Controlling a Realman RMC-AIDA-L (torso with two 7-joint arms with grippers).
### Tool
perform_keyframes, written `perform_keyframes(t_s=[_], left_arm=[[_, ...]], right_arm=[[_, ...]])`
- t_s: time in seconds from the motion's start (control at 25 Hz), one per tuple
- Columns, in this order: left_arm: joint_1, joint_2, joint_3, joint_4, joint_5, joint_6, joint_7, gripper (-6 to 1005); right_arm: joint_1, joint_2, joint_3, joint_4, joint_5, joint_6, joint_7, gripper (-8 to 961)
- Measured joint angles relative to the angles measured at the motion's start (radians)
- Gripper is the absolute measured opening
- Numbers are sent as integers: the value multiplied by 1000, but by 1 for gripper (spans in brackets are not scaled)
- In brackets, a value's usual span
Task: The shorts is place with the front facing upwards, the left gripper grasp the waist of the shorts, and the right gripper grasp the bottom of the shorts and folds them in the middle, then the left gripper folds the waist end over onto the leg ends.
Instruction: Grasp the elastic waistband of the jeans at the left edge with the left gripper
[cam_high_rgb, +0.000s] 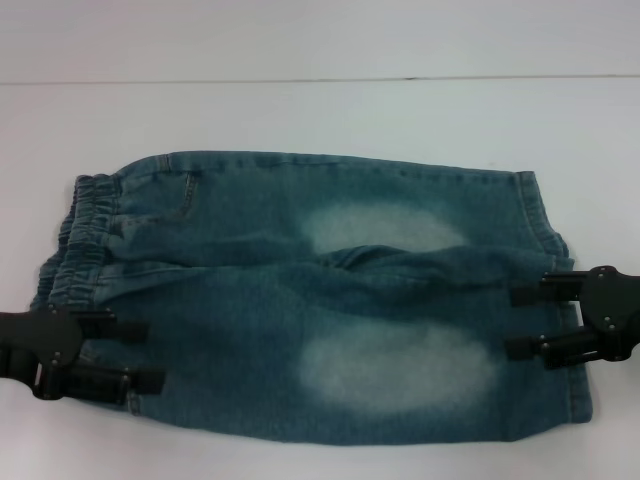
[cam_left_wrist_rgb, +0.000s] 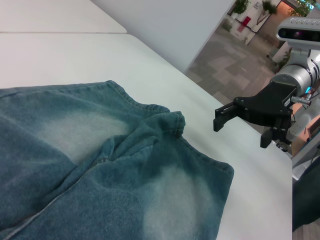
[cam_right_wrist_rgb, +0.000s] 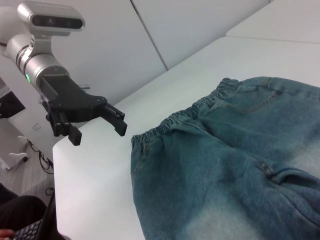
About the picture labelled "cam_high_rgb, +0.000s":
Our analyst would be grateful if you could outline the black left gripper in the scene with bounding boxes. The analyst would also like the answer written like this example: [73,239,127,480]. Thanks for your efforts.
[0,307,167,402]

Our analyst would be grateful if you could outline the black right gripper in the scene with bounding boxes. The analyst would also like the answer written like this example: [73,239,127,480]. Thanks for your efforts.
[504,264,640,372]

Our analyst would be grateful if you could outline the blue denim shorts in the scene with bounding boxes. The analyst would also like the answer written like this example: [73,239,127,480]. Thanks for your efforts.
[30,149,596,455]

